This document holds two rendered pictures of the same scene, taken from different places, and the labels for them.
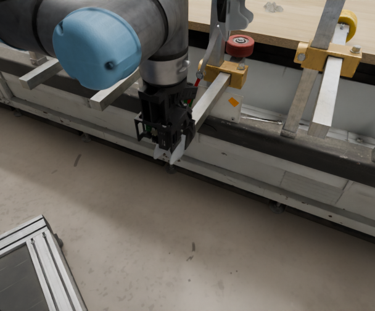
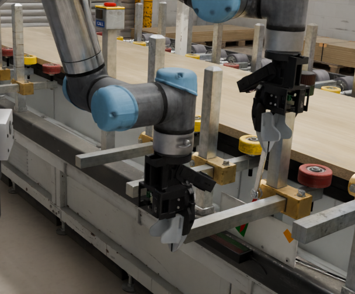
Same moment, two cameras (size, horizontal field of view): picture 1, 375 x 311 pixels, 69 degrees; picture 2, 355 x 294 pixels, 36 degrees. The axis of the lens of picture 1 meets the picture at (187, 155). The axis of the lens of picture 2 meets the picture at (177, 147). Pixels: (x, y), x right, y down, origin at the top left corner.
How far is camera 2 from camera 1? 63 cm
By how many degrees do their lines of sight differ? 35
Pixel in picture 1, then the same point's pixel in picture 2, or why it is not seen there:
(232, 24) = (267, 136)
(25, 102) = (76, 216)
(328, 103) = (326, 216)
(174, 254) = not seen: outside the picture
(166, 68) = (168, 140)
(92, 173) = not seen: outside the picture
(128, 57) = (126, 114)
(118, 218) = not seen: outside the picture
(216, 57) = (275, 177)
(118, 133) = (170, 286)
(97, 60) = (107, 110)
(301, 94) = not seen: outside the picture
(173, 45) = (174, 124)
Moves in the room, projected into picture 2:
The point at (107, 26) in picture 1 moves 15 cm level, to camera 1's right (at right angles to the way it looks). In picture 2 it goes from (119, 94) to (204, 109)
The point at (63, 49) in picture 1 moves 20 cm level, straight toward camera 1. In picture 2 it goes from (94, 102) to (69, 138)
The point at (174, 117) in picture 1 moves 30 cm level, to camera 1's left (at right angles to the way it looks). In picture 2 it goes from (171, 188) to (42, 157)
